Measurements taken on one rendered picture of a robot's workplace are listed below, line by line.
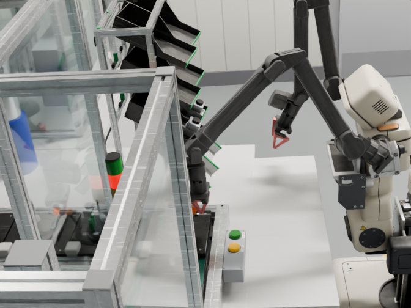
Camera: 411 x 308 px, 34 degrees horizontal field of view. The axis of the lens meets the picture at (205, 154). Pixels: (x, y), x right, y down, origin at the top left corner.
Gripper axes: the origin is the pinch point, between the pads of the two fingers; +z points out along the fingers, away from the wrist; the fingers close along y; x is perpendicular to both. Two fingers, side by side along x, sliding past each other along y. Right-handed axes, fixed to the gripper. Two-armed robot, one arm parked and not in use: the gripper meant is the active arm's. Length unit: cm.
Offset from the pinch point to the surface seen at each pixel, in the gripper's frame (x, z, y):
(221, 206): 5.4, 10.4, -16.4
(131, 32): -20, -59, -19
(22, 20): -25, -92, 57
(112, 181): -22.5, -27.8, 21.6
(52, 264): -7, -71, 108
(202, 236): -0.1, 8.9, 2.7
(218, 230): 5.2, 9.8, -1.5
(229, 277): 10.3, 13.3, 18.7
